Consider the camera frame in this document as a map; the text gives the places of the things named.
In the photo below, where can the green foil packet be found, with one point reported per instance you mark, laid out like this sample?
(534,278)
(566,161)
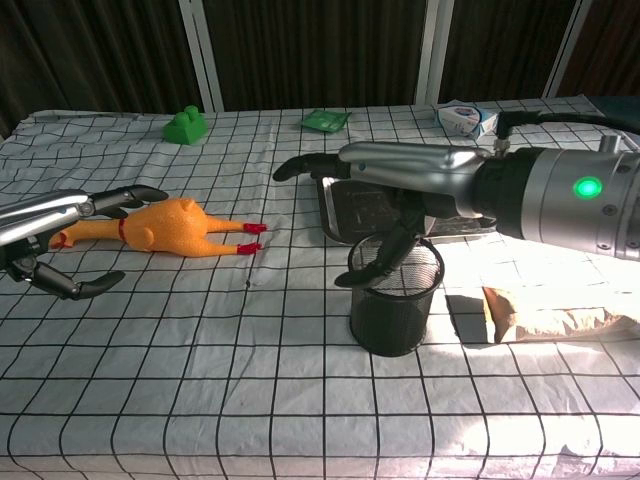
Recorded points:
(325,121)

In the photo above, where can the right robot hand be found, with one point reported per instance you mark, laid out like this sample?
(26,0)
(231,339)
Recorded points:
(415,162)

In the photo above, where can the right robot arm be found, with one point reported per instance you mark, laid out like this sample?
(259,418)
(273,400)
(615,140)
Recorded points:
(560,210)

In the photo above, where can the white blue carton box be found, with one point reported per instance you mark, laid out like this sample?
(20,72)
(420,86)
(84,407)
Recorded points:
(462,120)

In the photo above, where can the dark pleated curtain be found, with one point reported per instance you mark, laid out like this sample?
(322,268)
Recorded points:
(320,50)

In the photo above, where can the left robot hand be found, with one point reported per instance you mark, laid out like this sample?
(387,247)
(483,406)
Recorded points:
(45,212)

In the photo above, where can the green toy building block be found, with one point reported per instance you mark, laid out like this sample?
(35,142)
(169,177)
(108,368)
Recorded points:
(185,129)

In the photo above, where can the white frame post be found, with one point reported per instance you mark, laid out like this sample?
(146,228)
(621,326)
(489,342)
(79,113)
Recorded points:
(202,55)
(434,50)
(567,50)

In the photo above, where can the rectangular metal tray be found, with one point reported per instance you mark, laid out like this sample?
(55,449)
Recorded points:
(350,207)

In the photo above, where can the white black checkered tablecloth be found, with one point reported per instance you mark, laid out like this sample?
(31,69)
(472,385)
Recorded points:
(200,350)

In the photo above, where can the black round lid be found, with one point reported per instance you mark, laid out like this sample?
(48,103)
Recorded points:
(395,320)

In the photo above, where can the orange bottle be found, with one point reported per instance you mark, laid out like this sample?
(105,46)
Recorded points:
(165,225)

